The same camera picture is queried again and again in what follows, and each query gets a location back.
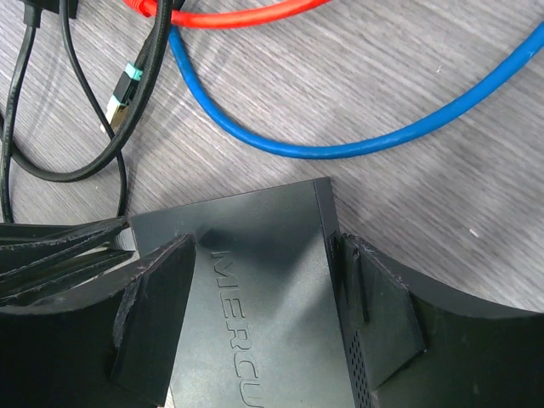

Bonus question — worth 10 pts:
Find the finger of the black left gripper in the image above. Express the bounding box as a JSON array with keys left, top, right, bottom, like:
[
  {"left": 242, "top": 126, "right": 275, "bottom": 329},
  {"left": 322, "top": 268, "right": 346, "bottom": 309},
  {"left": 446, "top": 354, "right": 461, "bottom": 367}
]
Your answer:
[
  {"left": 1, "top": 250, "right": 133, "bottom": 306},
  {"left": 1, "top": 217, "right": 128, "bottom": 272}
]

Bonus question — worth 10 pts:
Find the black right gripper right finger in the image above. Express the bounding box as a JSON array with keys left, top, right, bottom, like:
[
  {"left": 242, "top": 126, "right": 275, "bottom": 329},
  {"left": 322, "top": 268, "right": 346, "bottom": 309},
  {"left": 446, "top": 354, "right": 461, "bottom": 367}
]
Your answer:
[{"left": 339, "top": 234, "right": 543, "bottom": 407}]

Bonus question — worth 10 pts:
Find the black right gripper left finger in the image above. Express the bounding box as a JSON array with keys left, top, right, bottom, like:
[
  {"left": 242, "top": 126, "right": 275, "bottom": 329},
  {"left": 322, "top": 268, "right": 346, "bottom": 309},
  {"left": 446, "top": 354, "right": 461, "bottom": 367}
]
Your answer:
[{"left": 1, "top": 235, "right": 196, "bottom": 407}]

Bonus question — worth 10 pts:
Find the black network switch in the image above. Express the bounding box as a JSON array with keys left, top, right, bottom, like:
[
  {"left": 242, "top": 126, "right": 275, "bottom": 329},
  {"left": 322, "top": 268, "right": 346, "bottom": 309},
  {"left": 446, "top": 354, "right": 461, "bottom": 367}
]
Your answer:
[{"left": 132, "top": 178, "right": 372, "bottom": 407}]

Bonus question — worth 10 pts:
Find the red ethernet cable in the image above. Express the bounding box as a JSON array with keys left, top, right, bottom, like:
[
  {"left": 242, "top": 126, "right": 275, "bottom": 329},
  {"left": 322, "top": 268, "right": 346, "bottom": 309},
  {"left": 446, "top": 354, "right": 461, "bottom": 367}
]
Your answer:
[{"left": 122, "top": 0, "right": 332, "bottom": 30}]

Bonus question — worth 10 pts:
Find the blue ethernet cable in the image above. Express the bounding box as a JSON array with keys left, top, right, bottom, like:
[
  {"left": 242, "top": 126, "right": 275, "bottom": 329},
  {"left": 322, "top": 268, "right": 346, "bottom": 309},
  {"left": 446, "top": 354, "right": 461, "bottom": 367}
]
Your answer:
[{"left": 167, "top": 20, "right": 544, "bottom": 161}]

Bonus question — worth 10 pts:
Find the thin black power cord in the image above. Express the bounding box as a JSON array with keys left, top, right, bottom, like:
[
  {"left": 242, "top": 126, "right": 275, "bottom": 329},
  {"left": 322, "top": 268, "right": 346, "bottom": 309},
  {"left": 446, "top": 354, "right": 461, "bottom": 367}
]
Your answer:
[{"left": 59, "top": 0, "right": 128, "bottom": 220}]

